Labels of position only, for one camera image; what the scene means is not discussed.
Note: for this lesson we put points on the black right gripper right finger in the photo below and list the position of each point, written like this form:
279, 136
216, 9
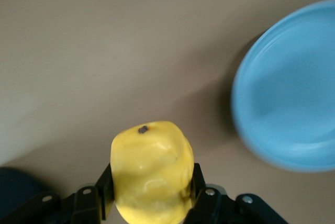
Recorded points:
209, 205

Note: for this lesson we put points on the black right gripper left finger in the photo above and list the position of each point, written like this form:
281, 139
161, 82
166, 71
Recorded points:
91, 205

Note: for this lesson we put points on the yellow potato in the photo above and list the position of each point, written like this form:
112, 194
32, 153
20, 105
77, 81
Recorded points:
151, 171

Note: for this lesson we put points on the blue round plate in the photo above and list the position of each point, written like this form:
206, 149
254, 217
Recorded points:
288, 98

